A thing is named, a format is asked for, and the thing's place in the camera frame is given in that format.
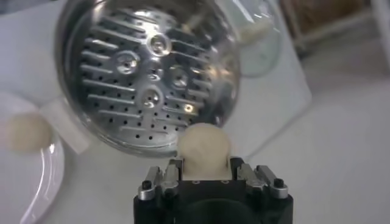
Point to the white steamed baozi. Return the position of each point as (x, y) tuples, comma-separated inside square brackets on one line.
[(27, 131), (204, 149)]

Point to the stainless steel steamer basket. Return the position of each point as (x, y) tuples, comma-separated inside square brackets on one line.
[(122, 91)]

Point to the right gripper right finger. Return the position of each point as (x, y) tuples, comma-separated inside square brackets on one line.
[(259, 179)]

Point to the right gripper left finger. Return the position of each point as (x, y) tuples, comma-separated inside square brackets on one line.
[(170, 179)]

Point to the white side table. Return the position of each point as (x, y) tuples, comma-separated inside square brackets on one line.
[(335, 26)]

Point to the white round plate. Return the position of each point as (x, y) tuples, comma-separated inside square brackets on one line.
[(18, 182)]

